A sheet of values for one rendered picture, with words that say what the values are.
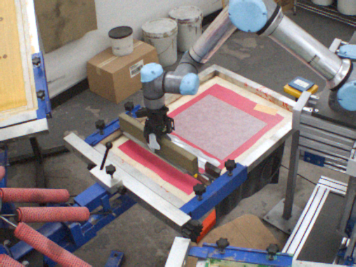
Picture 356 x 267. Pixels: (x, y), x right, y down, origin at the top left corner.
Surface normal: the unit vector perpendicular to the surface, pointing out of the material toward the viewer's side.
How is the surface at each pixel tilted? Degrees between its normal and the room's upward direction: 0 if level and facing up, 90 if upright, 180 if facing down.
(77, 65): 90
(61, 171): 0
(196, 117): 0
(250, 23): 86
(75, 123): 0
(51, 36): 90
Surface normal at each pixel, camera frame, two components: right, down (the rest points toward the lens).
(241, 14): -0.37, 0.56
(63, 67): 0.71, 0.42
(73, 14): 0.24, 0.62
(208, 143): -0.07, -0.76
